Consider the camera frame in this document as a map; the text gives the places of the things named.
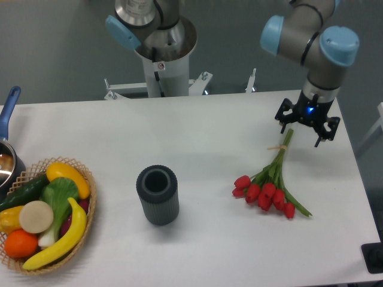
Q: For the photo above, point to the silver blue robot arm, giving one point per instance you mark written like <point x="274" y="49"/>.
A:
<point x="326" y="52"/>

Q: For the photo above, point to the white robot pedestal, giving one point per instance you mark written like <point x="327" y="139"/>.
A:
<point x="166" y="78"/>

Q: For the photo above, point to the dark grey ribbed vase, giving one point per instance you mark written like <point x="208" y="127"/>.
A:
<point x="157" y="188"/>

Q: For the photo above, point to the red tulip bouquet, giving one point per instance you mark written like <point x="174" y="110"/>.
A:
<point x="267" y="187"/>

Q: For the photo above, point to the green bok choy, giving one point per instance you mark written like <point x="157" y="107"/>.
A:
<point x="56" y="195"/>

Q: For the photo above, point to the black device at edge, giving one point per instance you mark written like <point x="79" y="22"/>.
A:
<point x="372" y="254"/>

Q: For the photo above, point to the dark red vegetable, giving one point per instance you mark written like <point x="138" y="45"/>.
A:
<point x="66" y="225"/>

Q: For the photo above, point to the beige round disc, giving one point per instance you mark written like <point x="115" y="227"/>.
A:
<point x="36" y="217"/>

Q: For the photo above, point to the blue handled saucepan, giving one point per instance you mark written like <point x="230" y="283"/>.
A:
<point x="11" y="165"/>

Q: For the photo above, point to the green cucumber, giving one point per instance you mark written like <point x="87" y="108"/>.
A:
<point x="28" y="192"/>

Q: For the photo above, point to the orange fruit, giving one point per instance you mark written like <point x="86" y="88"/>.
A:
<point x="20" y="244"/>

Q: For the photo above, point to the yellow bell pepper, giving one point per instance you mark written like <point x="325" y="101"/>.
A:
<point x="10" y="219"/>

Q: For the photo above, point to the yellow banana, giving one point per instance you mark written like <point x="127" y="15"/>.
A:
<point x="63" y="245"/>

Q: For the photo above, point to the woven wicker basket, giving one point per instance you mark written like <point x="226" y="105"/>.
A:
<point x="32" y="172"/>

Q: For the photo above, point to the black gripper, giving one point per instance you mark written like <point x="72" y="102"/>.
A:
<point x="310" y="112"/>

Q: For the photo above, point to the yellow squash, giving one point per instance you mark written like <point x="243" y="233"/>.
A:
<point x="63" y="170"/>

